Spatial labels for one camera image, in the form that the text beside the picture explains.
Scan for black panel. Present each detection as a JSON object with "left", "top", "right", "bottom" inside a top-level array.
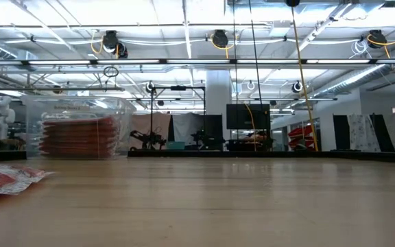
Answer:
[
  {"left": 202, "top": 115, "right": 224, "bottom": 145},
  {"left": 370, "top": 114, "right": 395, "bottom": 153},
  {"left": 333, "top": 115, "right": 351, "bottom": 151}
]

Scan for teal box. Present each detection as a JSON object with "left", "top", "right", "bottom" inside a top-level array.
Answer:
[{"left": 165, "top": 141, "right": 187, "bottom": 151}]

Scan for pink cloth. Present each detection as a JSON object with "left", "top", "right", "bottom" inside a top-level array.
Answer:
[{"left": 128, "top": 113, "right": 171, "bottom": 150}]

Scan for black monitor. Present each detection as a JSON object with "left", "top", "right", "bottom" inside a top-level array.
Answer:
[{"left": 226, "top": 103, "right": 272, "bottom": 130}]

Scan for low black table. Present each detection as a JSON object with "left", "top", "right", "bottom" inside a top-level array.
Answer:
[{"left": 225, "top": 138, "right": 274, "bottom": 152}]

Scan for long light bar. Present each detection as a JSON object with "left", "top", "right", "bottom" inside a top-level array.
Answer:
[{"left": 0, "top": 58, "right": 395, "bottom": 66}]

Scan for clear plastic bin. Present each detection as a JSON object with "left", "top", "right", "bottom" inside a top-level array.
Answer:
[{"left": 21, "top": 95, "right": 137, "bottom": 161}]

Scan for red storage bins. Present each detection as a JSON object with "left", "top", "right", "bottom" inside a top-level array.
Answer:
[{"left": 287, "top": 124, "right": 314, "bottom": 148}]

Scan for patterned white cloth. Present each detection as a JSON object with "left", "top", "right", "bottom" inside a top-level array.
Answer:
[{"left": 347, "top": 113, "right": 382, "bottom": 153}]

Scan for white robot figure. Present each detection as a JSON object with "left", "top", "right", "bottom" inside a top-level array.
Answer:
[{"left": 0, "top": 95, "right": 16, "bottom": 141}]

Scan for black background rig frame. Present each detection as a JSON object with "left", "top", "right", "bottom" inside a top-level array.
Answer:
[{"left": 149, "top": 85, "right": 207, "bottom": 152}]

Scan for black hanging cable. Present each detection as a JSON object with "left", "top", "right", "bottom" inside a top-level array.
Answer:
[
  {"left": 231, "top": 0, "right": 239, "bottom": 152},
  {"left": 247, "top": 0, "right": 267, "bottom": 152}
]

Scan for thin yellow cable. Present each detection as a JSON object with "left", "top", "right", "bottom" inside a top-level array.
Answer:
[{"left": 243, "top": 102, "right": 257, "bottom": 152}]

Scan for black ceiling cable reel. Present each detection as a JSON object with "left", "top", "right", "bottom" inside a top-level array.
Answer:
[
  {"left": 367, "top": 30, "right": 387, "bottom": 49},
  {"left": 101, "top": 30, "right": 120, "bottom": 53},
  {"left": 211, "top": 30, "right": 230, "bottom": 49},
  {"left": 115, "top": 43, "right": 129, "bottom": 59}
]

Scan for black metal table frame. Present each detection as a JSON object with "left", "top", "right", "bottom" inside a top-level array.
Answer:
[{"left": 0, "top": 150, "right": 395, "bottom": 164}]

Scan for black cable loop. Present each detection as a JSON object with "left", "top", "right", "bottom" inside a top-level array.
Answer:
[{"left": 103, "top": 65, "right": 119, "bottom": 92}]

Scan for yellow hanging cable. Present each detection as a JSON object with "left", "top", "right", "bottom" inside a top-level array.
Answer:
[{"left": 285, "top": 0, "right": 320, "bottom": 152}]

